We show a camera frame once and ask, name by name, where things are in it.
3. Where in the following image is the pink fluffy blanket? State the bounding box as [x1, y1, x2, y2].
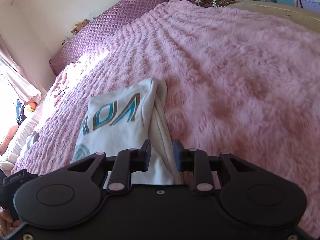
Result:
[14, 1, 319, 237]

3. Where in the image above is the brown teddy bear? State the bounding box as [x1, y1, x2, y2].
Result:
[71, 19, 90, 35]

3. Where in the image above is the orange plush toy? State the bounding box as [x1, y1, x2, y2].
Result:
[24, 102, 37, 113]

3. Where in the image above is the white printed t-shirt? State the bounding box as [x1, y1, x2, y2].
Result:
[72, 77, 181, 185]

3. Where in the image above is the white long pillow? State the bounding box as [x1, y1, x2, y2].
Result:
[1, 100, 44, 176]

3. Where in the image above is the pink curtain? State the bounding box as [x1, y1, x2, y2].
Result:
[1, 36, 42, 103]

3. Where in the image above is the person's left hand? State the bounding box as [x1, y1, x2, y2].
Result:
[0, 207, 22, 237]

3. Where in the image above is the purple quilted headboard cushion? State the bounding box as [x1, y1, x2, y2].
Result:
[49, 0, 169, 75]

